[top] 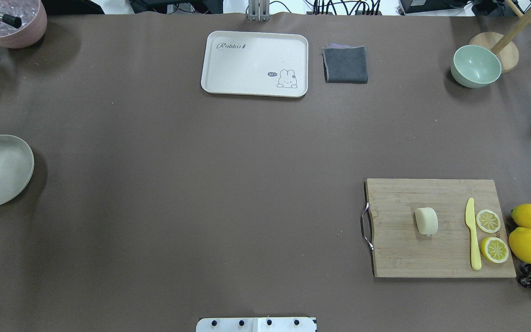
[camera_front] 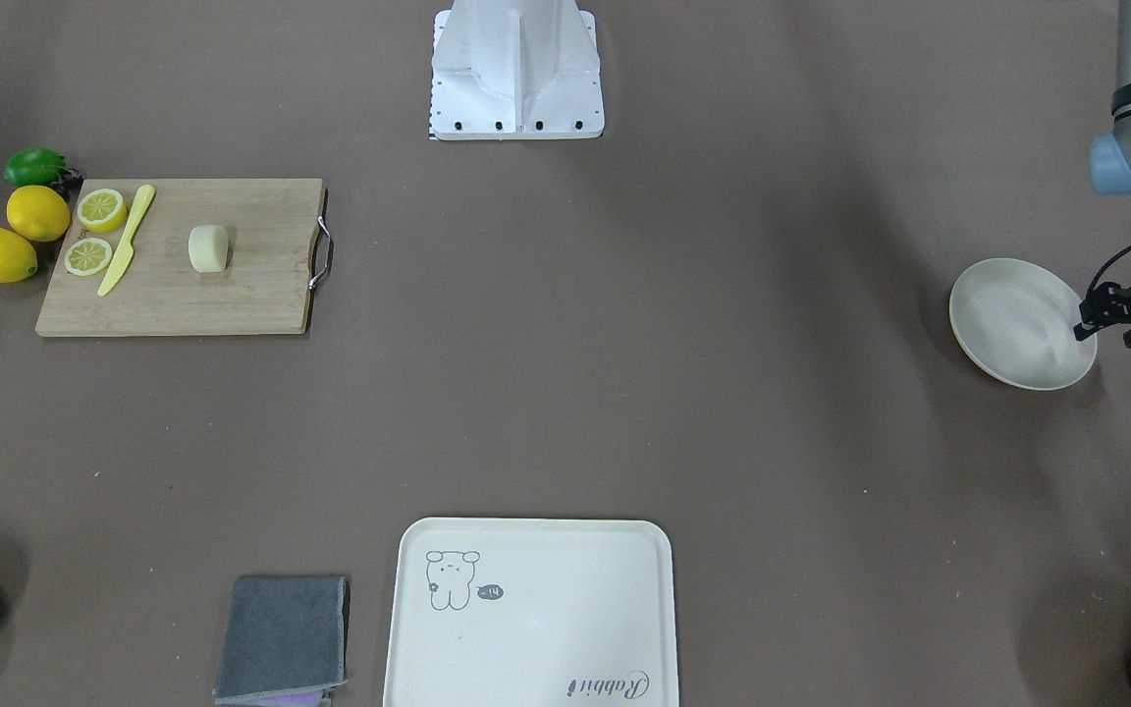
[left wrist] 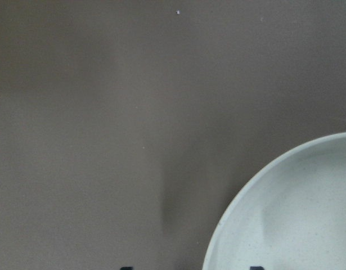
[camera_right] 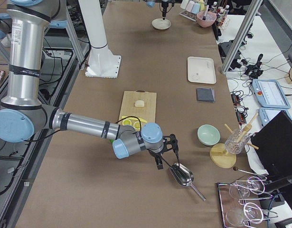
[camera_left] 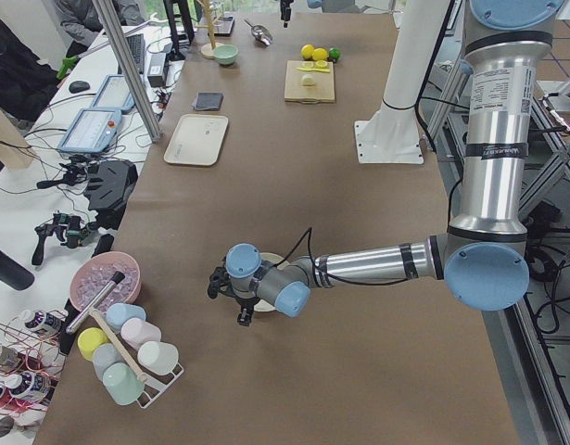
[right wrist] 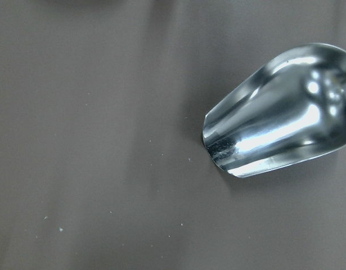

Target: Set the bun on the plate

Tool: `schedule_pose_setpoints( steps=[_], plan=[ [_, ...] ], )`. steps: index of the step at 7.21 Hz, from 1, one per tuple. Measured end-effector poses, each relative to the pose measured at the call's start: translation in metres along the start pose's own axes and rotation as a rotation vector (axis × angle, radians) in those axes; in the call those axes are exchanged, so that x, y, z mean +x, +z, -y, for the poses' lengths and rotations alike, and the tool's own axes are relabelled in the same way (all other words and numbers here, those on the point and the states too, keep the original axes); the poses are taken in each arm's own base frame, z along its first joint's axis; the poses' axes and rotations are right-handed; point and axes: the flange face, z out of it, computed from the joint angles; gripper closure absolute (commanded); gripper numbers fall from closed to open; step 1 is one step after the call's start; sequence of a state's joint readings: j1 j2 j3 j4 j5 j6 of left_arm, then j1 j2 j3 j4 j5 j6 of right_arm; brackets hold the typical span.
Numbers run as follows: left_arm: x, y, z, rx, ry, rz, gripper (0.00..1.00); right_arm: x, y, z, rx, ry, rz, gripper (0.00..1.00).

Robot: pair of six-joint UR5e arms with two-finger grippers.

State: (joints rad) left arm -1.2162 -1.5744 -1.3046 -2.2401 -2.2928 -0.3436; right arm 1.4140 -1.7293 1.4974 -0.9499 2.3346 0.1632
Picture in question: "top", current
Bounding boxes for dark cherries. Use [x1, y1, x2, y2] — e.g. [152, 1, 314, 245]
[518, 263, 531, 289]

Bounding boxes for light green bowl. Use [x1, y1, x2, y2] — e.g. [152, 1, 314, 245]
[450, 45, 502, 88]

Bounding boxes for lemon slice lower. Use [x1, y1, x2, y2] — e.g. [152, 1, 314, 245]
[479, 236, 510, 263]

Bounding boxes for cream rabbit tray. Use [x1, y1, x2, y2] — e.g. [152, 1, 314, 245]
[201, 31, 308, 97]

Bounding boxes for bamboo cutting board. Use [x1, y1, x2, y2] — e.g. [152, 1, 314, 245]
[366, 178, 516, 278]

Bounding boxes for lemon slice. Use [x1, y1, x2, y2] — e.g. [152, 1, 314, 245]
[475, 209, 502, 234]
[479, 236, 510, 263]

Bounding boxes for grey folded cloth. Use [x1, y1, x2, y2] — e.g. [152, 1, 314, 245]
[322, 44, 368, 84]

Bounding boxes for wooden stand with base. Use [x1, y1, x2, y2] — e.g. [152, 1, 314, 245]
[469, 0, 531, 73]

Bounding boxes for pink bowl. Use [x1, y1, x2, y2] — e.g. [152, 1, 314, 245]
[0, 0, 47, 48]

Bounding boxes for lemon slice upper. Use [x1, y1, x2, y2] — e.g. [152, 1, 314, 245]
[475, 209, 502, 234]

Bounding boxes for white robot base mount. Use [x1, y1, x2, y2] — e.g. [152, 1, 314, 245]
[195, 317, 318, 332]

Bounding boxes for whole lemon lower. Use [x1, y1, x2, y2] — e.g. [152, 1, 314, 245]
[508, 227, 531, 263]

